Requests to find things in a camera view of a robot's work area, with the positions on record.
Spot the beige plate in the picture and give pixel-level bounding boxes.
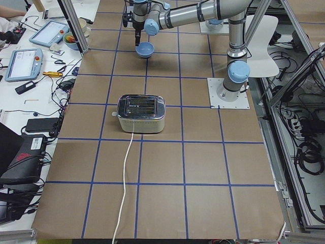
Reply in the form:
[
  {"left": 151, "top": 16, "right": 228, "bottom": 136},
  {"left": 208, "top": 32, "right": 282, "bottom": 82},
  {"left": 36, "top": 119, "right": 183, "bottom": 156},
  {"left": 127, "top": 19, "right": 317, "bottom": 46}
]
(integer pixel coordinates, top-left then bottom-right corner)
[{"left": 82, "top": 26, "right": 91, "bottom": 38}]

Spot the black computer box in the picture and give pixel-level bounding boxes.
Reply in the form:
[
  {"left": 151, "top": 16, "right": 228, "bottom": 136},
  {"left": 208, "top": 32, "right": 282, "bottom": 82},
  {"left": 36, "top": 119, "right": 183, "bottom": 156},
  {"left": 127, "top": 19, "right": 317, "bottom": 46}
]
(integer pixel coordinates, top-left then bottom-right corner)
[{"left": 1, "top": 134, "right": 47, "bottom": 185}]

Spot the black power adapter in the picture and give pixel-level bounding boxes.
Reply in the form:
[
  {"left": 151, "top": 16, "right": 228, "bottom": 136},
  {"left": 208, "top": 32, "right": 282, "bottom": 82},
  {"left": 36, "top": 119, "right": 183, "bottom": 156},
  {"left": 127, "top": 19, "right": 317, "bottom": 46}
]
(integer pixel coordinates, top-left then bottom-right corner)
[{"left": 15, "top": 81, "right": 36, "bottom": 95}]

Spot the white chair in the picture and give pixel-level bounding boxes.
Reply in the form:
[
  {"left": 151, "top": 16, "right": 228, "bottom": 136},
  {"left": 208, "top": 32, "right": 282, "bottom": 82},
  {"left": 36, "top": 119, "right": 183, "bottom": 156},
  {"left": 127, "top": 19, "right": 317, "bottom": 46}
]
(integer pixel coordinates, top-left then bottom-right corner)
[{"left": 247, "top": 15, "right": 279, "bottom": 78}]

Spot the aluminium frame post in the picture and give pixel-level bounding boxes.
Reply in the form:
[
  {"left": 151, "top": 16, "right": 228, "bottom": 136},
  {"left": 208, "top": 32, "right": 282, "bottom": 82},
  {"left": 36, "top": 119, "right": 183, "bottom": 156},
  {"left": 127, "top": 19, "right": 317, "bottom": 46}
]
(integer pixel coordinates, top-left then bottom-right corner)
[{"left": 57, "top": 0, "right": 89, "bottom": 53}]

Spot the beige bowl with lemon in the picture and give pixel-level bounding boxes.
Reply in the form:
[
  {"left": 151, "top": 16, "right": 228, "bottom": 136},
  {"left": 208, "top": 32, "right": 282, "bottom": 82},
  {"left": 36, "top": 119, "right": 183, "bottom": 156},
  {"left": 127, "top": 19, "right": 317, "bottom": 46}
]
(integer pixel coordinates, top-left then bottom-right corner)
[{"left": 78, "top": 18, "right": 87, "bottom": 33}]

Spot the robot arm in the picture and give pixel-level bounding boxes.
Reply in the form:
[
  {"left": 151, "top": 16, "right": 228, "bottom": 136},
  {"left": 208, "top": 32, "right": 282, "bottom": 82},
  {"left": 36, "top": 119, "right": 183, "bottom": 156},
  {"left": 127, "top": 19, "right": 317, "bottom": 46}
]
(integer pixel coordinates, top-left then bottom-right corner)
[
  {"left": 205, "top": 18, "right": 224, "bottom": 29},
  {"left": 123, "top": 1, "right": 250, "bottom": 106}
]

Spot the white toaster power cord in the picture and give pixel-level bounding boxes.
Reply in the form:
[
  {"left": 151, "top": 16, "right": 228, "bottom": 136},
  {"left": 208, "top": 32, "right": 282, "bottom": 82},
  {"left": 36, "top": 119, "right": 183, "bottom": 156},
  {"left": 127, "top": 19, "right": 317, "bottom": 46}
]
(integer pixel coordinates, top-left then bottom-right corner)
[{"left": 112, "top": 132, "right": 135, "bottom": 244}]

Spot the cream metal toaster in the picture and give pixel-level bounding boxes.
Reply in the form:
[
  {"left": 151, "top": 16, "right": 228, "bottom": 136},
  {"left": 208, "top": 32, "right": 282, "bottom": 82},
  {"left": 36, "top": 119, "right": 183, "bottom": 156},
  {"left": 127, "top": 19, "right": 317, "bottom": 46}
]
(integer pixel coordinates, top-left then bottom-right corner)
[{"left": 112, "top": 94, "right": 166, "bottom": 134}]

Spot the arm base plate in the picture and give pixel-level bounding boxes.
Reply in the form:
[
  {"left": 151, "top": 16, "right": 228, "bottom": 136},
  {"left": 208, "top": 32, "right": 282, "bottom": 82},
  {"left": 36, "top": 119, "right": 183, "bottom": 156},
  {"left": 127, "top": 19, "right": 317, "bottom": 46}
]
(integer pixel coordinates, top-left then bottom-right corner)
[
  {"left": 200, "top": 21, "right": 229, "bottom": 36},
  {"left": 207, "top": 78, "right": 250, "bottom": 109}
]

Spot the far blue teach pendant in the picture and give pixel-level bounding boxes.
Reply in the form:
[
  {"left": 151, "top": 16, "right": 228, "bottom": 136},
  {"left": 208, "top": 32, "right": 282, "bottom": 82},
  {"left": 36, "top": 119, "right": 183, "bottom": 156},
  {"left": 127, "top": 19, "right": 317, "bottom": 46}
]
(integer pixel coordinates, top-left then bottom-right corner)
[{"left": 29, "top": 21, "right": 70, "bottom": 47}]

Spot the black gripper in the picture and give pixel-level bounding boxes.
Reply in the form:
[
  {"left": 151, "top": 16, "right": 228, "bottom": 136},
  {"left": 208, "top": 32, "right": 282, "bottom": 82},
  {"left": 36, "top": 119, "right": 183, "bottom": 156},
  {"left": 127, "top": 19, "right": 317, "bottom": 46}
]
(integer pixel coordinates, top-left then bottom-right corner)
[{"left": 133, "top": 21, "right": 144, "bottom": 46}]

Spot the blue bowl with fruit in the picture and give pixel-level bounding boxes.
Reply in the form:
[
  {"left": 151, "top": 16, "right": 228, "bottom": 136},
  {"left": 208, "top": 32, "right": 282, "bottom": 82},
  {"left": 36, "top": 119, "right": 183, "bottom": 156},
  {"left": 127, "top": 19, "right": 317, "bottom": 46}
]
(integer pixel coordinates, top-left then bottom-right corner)
[{"left": 62, "top": 32, "right": 79, "bottom": 51}]

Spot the near blue teach pendant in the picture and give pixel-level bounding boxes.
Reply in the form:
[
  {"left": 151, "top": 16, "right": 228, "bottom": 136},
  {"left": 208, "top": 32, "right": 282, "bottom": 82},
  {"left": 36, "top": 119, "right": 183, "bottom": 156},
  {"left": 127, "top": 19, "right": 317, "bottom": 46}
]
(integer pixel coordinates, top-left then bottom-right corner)
[{"left": 5, "top": 48, "right": 43, "bottom": 82}]

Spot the blue teach pendant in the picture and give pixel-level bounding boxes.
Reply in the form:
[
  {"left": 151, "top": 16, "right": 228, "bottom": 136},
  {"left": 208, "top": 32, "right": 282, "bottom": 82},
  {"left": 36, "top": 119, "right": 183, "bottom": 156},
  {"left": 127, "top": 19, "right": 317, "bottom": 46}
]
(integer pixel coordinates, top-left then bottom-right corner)
[
  {"left": 29, "top": 21, "right": 70, "bottom": 47},
  {"left": 5, "top": 48, "right": 43, "bottom": 82}
]

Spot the yellow handled screwdriver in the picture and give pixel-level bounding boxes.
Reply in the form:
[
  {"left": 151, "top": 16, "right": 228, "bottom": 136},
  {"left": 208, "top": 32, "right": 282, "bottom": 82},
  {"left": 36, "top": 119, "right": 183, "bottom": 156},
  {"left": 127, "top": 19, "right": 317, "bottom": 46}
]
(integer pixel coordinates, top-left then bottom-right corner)
[{"left": 43, "top": 72, "right": 63, "bottom": 78}]

